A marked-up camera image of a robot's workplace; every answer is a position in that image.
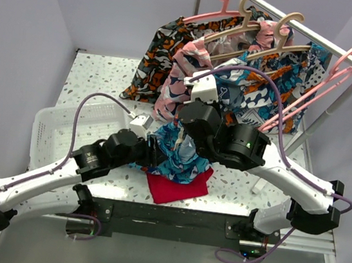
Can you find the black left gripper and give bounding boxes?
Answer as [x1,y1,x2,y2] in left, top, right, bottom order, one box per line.
[110,127,171,175]

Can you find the blue shark print shorts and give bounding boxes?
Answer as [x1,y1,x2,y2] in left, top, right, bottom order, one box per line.
[128,119,212,185]

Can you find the pink hanger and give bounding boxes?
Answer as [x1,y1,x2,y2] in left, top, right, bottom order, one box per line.
[258,48,352,132]
[181,0,246,30]

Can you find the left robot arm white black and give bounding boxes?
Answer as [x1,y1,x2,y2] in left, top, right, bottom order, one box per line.
[0,129,167,231]

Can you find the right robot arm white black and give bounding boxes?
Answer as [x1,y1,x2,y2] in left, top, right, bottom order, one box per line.
[178,101,344,241]

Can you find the black orange camo shorts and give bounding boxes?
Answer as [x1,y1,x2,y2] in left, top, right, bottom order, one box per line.
[118,0,274,118]

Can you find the beige hanger middle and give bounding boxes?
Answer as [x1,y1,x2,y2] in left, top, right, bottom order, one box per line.
[203,0,274,44]

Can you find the beige hanger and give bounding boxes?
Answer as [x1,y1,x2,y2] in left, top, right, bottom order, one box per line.
[203,0,274,44]
[205,12,309,61]

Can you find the beige hanger front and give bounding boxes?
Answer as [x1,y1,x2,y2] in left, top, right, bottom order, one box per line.
[205,12,309,61]

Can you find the red folded cloth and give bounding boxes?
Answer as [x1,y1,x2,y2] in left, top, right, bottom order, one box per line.
[147,168,214,204]

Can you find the white plastic basket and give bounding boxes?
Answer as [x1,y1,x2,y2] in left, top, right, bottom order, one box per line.
[28,102,128,170]

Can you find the silver clothes rack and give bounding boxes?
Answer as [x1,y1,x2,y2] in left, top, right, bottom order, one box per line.
[191,0,352,156]

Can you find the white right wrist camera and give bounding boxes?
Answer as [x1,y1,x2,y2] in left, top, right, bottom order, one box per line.
[183,70,219,104]

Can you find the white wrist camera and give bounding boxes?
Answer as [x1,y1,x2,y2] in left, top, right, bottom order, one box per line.
[183,70,219,104]
[129,114,154,139]

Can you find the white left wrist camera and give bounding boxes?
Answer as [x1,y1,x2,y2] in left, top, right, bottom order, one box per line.
[129,114,154,139]

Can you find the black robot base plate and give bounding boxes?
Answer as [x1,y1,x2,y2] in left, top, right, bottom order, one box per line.
[73,197,281,254]

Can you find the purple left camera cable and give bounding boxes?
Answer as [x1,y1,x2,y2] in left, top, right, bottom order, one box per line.
[0,79,139,257]

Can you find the purple camera cable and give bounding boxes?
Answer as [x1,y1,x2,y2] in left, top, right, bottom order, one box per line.
[0,79,139,257]
[174,59,352,213]

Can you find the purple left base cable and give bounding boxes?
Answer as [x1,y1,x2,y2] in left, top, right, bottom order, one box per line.
[66,213,103,244]

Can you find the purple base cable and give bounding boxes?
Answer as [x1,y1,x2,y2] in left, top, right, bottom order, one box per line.
[213,216,297,263]
[66,213,103,244]

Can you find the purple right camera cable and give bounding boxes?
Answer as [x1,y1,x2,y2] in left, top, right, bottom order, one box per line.
[174,59,352,213]

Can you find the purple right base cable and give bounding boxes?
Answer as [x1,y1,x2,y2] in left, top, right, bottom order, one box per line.
[213,216,297,263]

